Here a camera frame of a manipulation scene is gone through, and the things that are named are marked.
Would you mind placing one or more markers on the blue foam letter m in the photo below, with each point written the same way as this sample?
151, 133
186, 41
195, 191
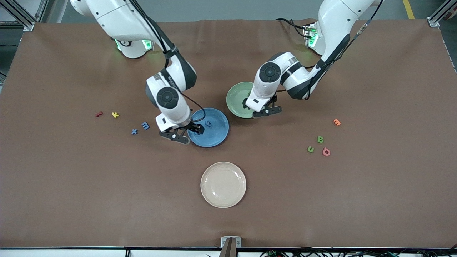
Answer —
145, 125

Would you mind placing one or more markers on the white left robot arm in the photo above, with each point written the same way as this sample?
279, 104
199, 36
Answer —
339, 21

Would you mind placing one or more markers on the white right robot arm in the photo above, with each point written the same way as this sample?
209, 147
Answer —
121, 18

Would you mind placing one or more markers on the green plate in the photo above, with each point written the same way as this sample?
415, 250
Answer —
235, 100

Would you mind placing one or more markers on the blue plate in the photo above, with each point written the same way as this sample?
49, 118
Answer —
217, 137

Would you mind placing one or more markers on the beige plate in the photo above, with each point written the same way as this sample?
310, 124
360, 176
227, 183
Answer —
223, 185

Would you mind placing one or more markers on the pink foam letter Q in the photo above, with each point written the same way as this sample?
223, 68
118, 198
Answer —
323, 152

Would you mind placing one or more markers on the brown table cover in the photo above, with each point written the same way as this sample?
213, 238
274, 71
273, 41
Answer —
71, 196

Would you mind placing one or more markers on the metal mounting bracket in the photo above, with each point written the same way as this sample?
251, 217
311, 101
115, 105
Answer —
224, 239

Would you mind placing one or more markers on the grey camera post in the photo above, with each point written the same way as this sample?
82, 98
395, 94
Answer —
228, 250

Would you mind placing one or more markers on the aluminium frame profile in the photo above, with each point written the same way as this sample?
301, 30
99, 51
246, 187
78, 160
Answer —
28, 26
433, 22

